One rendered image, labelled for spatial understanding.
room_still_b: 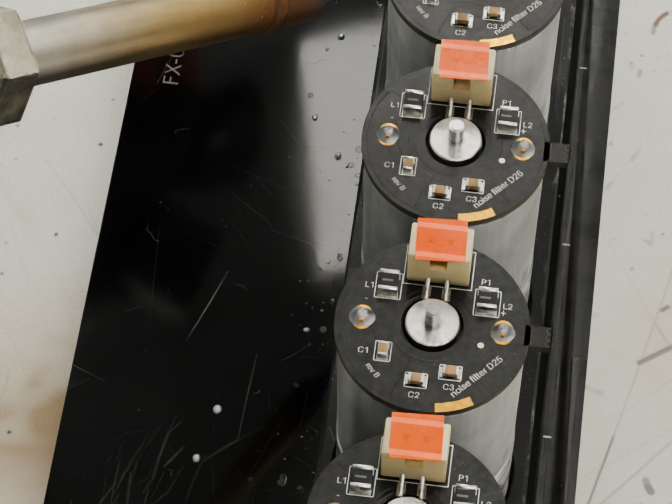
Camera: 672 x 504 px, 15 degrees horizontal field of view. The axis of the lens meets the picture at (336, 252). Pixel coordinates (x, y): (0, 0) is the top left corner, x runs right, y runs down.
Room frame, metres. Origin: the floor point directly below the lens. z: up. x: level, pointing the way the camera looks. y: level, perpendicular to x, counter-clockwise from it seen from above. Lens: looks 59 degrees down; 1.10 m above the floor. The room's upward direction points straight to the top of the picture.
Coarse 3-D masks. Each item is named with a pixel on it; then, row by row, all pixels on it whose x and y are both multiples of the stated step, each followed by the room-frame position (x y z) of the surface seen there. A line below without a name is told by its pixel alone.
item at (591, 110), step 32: (608, 0) 0.21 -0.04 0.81; (608, 32) 0.20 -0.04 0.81; (608, 64) 0.20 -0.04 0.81; (576, 96) 0.19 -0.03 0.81; (608, 96) 0.19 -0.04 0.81; (576, 128) 0.19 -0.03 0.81; (608, 128) 0.19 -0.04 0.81; (544, 160) 0.18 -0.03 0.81; (576, 160) 0.18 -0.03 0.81; (576, 192) 0.18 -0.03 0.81; (576, 224) 0.17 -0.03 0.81; (576, 256) 0.17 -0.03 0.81; (576, 288) 0.16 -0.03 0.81; (576, 320) 0.16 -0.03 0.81; (576, 352) 0.15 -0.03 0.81; (576, 384) 0.15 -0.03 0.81; (544, 416) 0.14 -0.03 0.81; (576, 416) 0.14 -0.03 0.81; (544, 448) 0.14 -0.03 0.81; (576, 448) 0.14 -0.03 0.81; (544, 480) 0.14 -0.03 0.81; (576, 480) 0.14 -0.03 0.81
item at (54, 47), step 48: (144, 0) 0.19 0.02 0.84; (192, 0) 0.19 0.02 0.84; (240, 0) 0.19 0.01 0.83; (288, 0) 0.20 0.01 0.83; (0, 48) 0.17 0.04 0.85; (48, 48) 0.18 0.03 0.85; (96, 48) 0.18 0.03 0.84; (144, 48) 0.18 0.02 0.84; (192, 48) 0.19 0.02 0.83; (0, 96) 0.17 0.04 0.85
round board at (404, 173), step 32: (384, 96) 0.19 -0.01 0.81; (416, 96) 0.19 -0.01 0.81; (512, 96) 0.19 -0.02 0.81; (416, 128) 0.19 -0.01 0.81; (480, 128) 0.19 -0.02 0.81; (512, 128) 0.19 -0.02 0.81; (544, 128) 0.19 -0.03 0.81; (384, 160) 0.18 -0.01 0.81; (416, 160) 0.18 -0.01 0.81; (480, 160) 0.18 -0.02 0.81; (512, 160) 0.18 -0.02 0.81; (384, 192) 0.18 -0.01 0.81; (416, 192) 0.18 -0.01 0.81; (448, 192) 0.18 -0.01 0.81; (480, 192) 0.18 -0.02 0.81; (512, 192) 0.18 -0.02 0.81
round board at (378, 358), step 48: (384, 288) 0.16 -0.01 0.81; (432, 288) 0.16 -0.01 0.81; (480, 288) 0.16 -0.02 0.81; (336, 336) 0.16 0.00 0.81; (384, 336) 0.16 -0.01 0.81; (480, 336) 0.16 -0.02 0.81; (528, 336) 0.16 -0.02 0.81; (384, 384) 0.15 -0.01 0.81; (432, 384) 0.15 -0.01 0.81; (480, 384) 0.15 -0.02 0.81
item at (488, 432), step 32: (416, 320) 0.16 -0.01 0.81; (448, 320) 0.16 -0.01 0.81; (352, 384) 0.15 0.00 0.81; (512, 384) 0.15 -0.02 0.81; (352, 416) 0.15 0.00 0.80; (384, 416) 0.15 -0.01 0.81; (448, 416) 0.15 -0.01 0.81; (480, 416) 0.15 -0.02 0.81; (512, 416) 0.15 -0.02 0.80; (480, 448) 0.15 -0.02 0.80; (512, 448) 0.15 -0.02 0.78
